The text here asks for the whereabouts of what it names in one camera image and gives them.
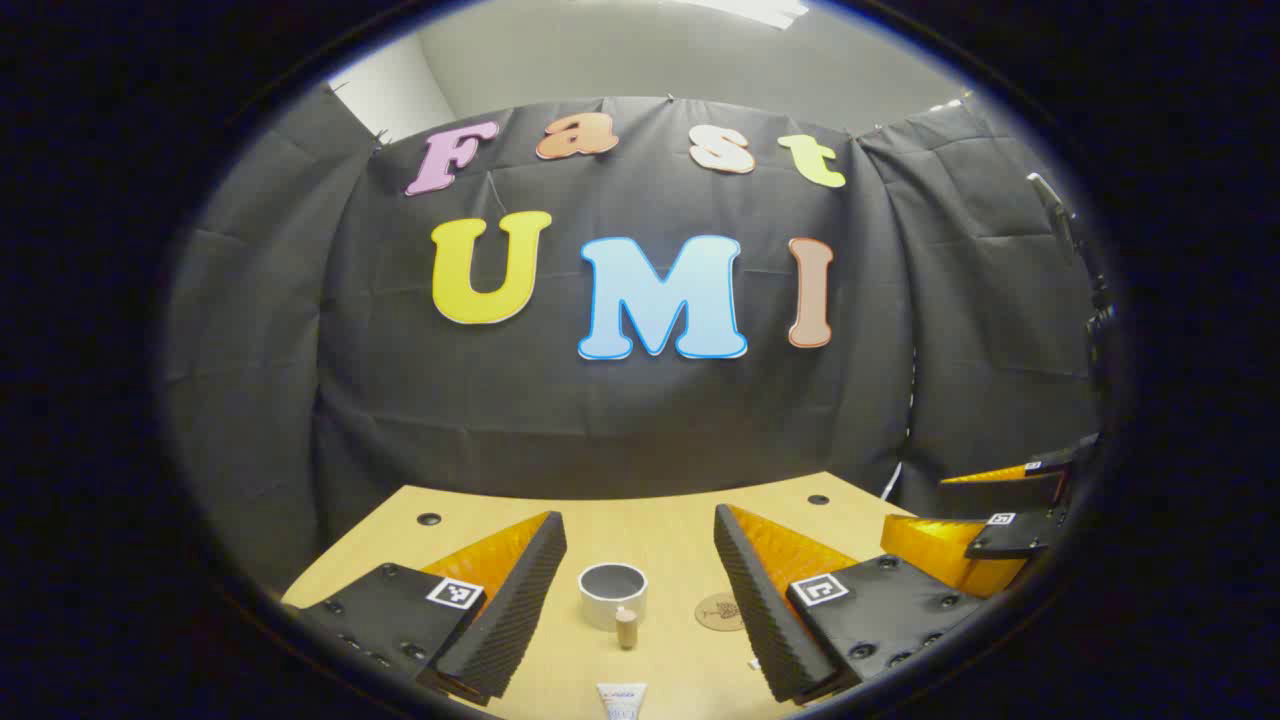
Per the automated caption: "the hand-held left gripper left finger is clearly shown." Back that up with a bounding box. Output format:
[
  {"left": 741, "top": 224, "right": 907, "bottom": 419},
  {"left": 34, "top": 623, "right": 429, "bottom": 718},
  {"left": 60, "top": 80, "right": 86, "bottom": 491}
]
[{"left": 283, "top": 511, "right": 568, "bottom": 707}]

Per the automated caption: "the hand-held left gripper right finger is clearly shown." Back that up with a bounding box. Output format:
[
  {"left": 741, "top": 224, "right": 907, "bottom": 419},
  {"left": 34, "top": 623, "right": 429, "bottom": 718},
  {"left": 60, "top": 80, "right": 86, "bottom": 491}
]
[{"left": 713, "top": 503, "right": 986, "bottom": 704}]

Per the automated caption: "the round wooden coaster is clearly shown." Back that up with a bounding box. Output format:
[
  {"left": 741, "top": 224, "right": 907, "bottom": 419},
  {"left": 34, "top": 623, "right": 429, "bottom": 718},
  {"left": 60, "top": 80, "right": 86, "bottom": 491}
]
[{"left": 694, "top": 592, "right": 747, "bottom": 633}]

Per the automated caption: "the white cup with wooden handle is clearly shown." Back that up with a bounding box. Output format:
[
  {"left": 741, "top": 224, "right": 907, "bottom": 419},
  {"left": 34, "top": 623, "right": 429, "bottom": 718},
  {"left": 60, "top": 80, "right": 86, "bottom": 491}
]
[{"left": 578, "top": 562, "right": 649, "bottom": 651}]

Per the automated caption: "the white toothpaste tube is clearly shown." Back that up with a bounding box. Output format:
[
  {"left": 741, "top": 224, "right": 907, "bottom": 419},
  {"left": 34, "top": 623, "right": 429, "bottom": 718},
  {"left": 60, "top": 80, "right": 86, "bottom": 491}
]
[{"left": 597, "top": 682, "right": 648, "bottom": 720}]

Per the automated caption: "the light wooden desktop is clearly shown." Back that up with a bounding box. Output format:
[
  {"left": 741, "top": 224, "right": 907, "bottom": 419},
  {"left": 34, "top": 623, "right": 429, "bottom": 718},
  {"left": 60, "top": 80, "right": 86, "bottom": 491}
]
[{"left": 280, "top": 470, "right": 1031, "bottom": 720}]

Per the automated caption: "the black backdrop cloth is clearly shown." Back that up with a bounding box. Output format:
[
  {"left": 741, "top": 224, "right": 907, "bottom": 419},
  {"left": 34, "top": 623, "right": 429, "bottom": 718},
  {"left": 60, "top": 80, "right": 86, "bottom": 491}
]
[{"left": 160, "top": 85, "right": 1113, "bottom": 601}]

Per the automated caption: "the ceiling light panel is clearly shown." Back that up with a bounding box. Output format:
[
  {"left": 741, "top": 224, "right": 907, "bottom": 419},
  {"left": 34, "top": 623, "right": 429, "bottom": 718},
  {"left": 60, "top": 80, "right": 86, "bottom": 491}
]
[{"left": 665, "top": 0, "right": 811, "bottom": 31}]

